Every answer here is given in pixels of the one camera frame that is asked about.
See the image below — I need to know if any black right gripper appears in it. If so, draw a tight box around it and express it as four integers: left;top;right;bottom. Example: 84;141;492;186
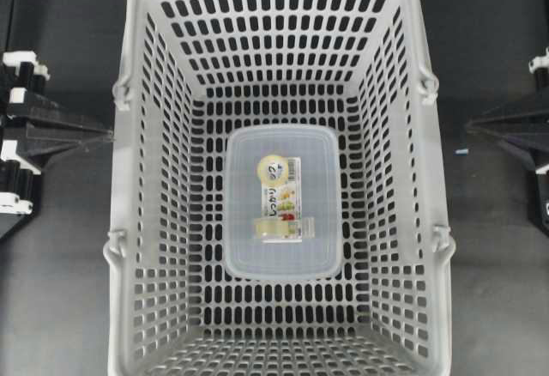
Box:
465;48;548;227

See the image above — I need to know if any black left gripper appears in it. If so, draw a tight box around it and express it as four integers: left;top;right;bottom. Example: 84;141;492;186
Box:
1;51;113;239

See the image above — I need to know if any grey plastic shopping basket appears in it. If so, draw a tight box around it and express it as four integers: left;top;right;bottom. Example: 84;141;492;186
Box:
103;0;455;375

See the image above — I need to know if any clear plastic food container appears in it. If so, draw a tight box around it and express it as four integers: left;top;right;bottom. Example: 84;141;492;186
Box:
222;124;343;282

